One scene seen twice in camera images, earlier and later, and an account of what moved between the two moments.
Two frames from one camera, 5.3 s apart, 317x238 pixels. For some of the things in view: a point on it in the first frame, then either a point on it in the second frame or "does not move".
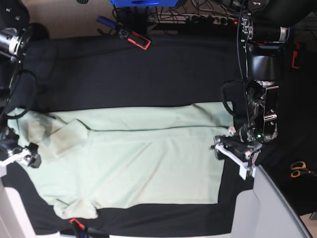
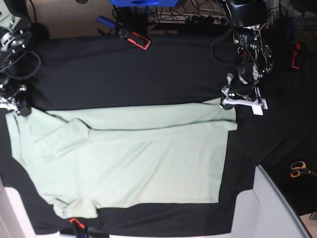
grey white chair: (265, 211) does not move
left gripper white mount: (11, 151) to (10, 103)
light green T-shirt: (89, 159) does not move
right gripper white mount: (242, 154) to (257, 105)
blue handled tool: (112, 24) does not move
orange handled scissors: (299, 166) does not move
